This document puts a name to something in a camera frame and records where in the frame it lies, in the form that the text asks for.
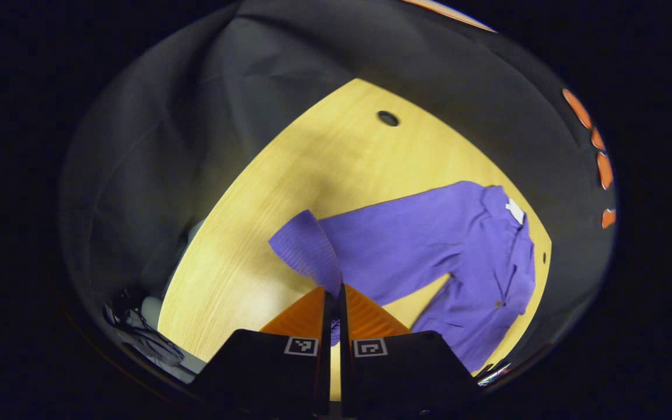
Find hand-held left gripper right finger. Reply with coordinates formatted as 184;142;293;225
338;283;484;418

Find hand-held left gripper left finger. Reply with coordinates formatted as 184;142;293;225
189;286;338;418

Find purple knitted cardigan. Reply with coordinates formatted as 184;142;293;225
268;181;537;374

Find white round object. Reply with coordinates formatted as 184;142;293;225
141;295;165;330

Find plain black side cloth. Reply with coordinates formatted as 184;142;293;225
59;0;372;304

